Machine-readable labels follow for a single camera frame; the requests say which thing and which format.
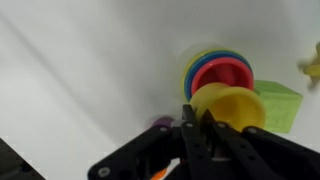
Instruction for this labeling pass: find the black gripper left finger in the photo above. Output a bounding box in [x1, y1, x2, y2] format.
[87, 104, 214, 180]

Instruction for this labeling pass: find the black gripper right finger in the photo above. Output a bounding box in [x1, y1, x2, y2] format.
[199, 109, 320, 180]

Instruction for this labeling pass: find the small yellow bowl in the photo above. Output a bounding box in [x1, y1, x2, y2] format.
[189, 82, 267, 133]

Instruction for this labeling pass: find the pink bowl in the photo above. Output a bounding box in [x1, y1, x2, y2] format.
[190, 57, 255, 96]

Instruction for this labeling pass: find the large yellow stacking bowl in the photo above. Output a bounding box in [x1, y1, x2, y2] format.
[181, 48, 249, 101]

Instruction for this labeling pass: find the small purple cup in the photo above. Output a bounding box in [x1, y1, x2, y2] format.
[151, 115, 175, 129]

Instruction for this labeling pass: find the light green block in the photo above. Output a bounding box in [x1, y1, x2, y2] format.
[253, 79, 304, 134]

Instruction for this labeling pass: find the yellow toy figure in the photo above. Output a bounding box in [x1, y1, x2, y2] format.
[297, 41, 320, 91]

